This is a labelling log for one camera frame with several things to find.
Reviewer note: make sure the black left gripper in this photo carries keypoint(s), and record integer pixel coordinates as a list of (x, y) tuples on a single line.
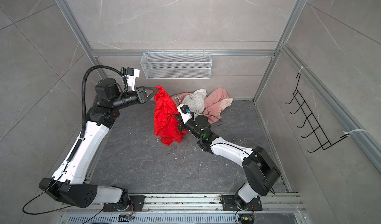
[(140, 94)]

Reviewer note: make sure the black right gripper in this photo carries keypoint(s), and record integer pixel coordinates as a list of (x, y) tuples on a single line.
[(182, 124)]

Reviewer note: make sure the red cloth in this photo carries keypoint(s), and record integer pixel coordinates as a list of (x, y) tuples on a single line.
[(165, 122)]

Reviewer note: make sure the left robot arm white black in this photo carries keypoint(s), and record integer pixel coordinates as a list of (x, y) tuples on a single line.
[(67, 185)]

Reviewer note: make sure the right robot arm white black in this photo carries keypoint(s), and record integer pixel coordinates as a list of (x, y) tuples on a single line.
[(260, 170)]

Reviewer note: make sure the white cloth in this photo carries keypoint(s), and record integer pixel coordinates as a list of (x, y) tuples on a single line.
[(195, 101)]

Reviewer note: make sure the pink cloth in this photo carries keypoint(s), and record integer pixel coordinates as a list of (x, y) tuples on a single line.
[(215, 103)]

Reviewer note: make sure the metal floor grate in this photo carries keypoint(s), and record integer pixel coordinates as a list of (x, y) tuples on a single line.
[(265, 218)]

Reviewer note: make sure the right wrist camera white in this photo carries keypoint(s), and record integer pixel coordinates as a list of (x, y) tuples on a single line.
[(185, 109)]

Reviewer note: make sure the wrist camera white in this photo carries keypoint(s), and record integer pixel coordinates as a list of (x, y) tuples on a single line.
[(129, 76), (185, 109)]

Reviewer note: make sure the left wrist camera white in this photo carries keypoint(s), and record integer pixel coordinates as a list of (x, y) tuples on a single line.
[(129, 76)]

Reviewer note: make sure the white wire mesh basket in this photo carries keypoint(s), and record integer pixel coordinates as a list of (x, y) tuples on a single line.
[(176, 65)]

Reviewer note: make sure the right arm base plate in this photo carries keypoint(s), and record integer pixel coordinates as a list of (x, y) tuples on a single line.
[(235, 203)]

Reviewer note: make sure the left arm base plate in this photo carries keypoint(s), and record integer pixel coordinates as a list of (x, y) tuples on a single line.
[(131, 203)]

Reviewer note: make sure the black wire hook rack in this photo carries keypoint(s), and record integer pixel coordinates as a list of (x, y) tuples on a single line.
[(311, 121)]

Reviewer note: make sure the aluminium rail base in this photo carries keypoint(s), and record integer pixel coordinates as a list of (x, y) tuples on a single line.
[(214, 203)]

